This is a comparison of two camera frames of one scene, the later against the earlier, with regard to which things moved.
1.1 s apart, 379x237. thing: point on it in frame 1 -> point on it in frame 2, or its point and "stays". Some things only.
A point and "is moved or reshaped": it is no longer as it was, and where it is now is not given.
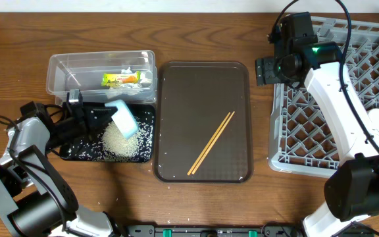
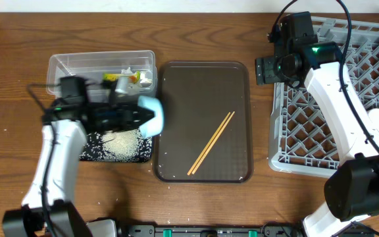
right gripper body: [276, 72] stays
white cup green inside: [378, 118] stays
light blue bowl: [124, 118] is moved or reshaped
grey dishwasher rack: [303, 137] stays
